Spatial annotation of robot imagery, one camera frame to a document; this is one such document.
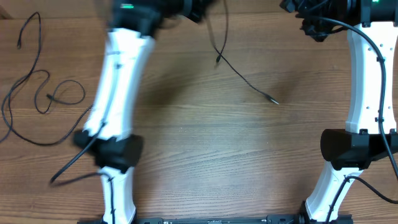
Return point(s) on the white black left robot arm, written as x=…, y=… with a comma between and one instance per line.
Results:
x=108, y=133

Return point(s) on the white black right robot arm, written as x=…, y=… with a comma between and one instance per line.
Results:
x=370, y=131

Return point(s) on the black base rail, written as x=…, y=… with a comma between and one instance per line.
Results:
x=217, y=220

